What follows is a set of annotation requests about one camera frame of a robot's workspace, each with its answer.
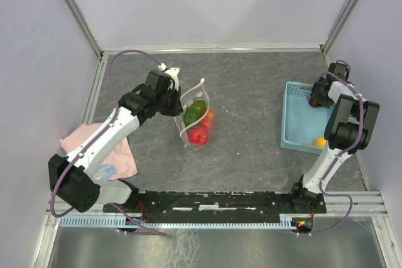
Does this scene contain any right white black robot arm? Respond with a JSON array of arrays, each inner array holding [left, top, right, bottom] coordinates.
[[288, 60, 380, 212]]

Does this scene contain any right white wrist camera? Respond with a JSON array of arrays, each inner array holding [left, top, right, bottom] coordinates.
[[328, 60, 351, 81]]

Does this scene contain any bright red fruit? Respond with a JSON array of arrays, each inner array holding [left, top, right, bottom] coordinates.
[[200, 108, 214, 131]]

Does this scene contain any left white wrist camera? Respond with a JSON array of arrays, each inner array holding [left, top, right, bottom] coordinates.
[[158, 63, 180, 90]]

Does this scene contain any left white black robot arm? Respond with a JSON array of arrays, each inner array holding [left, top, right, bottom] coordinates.
[[48, 67, 183, 217]]

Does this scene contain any light blue cable duct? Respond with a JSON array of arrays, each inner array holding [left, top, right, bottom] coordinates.
[[59, 215, 296, 230]]

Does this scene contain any pink cloth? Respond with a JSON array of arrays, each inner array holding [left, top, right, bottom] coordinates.
[[60, 123, 138, 181]]

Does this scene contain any clear polka dot zip bag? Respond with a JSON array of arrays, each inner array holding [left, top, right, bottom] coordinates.
[[174, 78, 214, 149]]

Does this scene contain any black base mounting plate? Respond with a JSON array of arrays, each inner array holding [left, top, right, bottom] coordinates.
[[119, 191, 327, 223]]

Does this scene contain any dark red pointed fruit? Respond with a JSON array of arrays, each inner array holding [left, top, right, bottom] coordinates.
[[309, 100, 320, 108]]

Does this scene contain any green round fruit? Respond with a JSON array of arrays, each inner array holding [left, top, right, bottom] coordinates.
[[183, 99, 207, 127]]

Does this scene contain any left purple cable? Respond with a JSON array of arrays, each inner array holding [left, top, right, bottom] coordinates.
[[50, 49, 166, 218]]

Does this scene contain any red round apple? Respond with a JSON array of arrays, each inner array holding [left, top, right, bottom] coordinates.
[[187, 126, 210, 146]]

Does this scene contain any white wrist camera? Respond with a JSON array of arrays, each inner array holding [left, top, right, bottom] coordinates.
[[158, 63, 180, 90], [328, 60, 351, 81]]

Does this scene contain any light blue plastic basket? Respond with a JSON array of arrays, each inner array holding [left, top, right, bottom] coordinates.
[[280, 81, 332, 154]]

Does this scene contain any yellow fruit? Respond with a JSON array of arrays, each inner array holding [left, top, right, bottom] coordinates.
[[315, 137, 327, 148]]

